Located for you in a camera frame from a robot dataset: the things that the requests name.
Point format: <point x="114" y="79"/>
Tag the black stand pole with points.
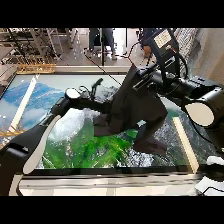
<point x="102" y="46"/>

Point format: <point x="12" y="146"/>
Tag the person's legs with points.
<point x="106" y="38"/>

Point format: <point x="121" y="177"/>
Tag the dark brown garment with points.
<point x="133" y="106"/>

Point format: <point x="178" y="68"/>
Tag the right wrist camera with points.
<point x="162" y="39"/>

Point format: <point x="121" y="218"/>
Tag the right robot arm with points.
<point x="200" y="100"/>

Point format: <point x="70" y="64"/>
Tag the silver frame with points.
<point x="100" y="183"/>

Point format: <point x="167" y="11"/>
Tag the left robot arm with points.
<point x="30" y="146"/>

